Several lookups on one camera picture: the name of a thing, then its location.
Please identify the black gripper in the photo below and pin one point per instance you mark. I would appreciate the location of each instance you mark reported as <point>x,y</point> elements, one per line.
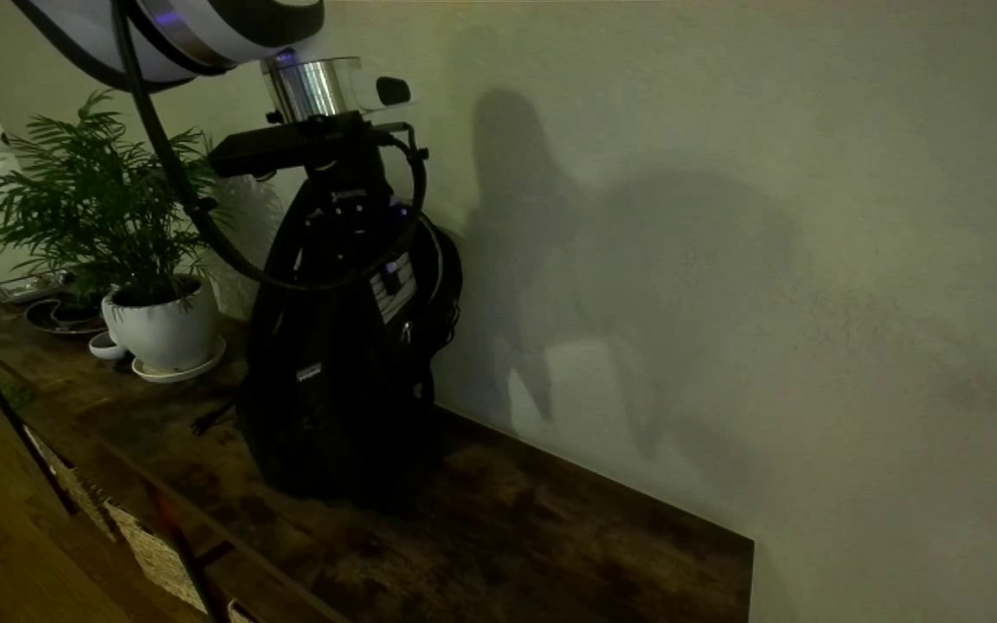
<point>346,211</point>

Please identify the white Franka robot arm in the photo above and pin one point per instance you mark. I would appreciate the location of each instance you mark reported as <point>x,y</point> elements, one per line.
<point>209,28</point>

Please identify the white pot saucer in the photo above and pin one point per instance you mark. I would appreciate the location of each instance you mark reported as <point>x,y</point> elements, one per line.
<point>181,372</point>

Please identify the white ceramic plant pot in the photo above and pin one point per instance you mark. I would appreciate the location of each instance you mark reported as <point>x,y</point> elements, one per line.
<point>165,327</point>

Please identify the small white dish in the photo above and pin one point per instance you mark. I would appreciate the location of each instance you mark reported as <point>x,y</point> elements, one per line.
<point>106,349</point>

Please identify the green palm houseplant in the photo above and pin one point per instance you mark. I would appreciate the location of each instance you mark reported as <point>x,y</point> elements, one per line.
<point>69,197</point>

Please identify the dark round saucer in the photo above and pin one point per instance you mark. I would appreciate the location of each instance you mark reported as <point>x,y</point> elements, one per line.
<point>59,312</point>

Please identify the rustic wooden sideboard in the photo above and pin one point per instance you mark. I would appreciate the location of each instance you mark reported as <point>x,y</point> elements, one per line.
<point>591,557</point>

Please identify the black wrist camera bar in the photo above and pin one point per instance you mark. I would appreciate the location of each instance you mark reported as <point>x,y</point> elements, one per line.
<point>290,144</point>

